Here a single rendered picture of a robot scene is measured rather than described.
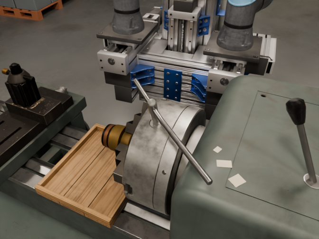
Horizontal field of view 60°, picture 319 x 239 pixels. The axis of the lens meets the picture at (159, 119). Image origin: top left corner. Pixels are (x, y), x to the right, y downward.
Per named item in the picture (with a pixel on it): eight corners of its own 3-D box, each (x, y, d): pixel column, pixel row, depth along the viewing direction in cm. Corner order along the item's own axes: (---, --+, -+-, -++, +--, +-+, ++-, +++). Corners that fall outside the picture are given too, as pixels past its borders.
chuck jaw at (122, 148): (153, 152, 78) (132, 184, 70) (153, 164, 81) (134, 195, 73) (119, 141, 82) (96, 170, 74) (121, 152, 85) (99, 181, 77)
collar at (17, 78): (35, 76, 106) (32, 68, 104) (19, 86, 101) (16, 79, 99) (19, 71, 109) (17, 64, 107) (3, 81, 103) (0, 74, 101)
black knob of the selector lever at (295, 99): (304, 118, 51) (313, 97, 48) (303, 129, 49) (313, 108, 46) (281, 112, 52) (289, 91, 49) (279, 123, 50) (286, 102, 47)
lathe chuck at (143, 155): (195, 141, 101) (195, 82, 75) (160, 224, 85) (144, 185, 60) (173, 134, 103) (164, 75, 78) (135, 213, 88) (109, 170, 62)
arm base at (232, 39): (220, 33, 126) (222, 11, 119) (254, 38, 122) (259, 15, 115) (213, 48, 115) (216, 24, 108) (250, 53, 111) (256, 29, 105)
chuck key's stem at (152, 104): (152, 127, 72) (145, 100, 62) (159, 124, 72) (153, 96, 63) (155, 133, 70) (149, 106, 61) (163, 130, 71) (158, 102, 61)
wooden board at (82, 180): (159, 151, 111) (159, 144, 108) (110, 228, 86) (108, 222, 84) (97, 129, 121) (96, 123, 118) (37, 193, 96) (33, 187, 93)
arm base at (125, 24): (120, 20, 138) (118, -1, 131) (148, 23, 134) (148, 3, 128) (106, 32, 127) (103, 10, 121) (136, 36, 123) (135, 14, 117)
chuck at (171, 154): (204, 144, 99) (207, 85, 74) (171, 228, 84) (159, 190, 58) (195, 141, 101) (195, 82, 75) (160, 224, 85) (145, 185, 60)
